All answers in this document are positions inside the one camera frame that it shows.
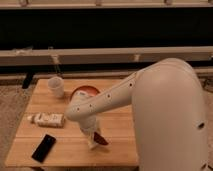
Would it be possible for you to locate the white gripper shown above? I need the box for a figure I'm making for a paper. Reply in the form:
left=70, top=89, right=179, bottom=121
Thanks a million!
left=79, top=116, right=101, bottom=149

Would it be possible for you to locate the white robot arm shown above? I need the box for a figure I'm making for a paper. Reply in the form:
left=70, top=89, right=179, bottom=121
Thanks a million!
left=65, top=58, right=208, bottom=171

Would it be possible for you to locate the white sponge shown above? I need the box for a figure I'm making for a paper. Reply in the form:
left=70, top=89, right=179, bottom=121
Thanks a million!
left=87, top=132, right=102, bottom=149

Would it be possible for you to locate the white labelled bottle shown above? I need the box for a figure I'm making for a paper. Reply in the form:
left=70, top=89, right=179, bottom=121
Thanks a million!
left=27, top=113, right=65, bottom=128

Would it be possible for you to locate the orange bowl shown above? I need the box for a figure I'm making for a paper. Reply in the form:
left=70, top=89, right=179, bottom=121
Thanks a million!
left=71, top=85, right=100, bottom=97

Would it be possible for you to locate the wooden cutting board table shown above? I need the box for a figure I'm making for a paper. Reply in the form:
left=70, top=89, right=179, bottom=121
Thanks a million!
left=5, top=79, right=138, bottom=167

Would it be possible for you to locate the black smartphone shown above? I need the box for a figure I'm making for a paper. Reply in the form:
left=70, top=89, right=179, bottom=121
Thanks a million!
left=32, top=134, right=56, bottom=163

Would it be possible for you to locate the white plastic cup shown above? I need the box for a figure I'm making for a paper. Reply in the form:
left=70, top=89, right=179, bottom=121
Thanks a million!
left=47, top=76, right=64, bottom=98

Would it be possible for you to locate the grey metal rail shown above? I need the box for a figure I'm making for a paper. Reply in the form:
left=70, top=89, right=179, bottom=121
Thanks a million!
left=0, top=46, right=213, bottom=66

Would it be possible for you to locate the black bracket foot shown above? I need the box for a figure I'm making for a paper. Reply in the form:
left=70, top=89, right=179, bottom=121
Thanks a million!
left=22, top=72, right=35, bottom=89

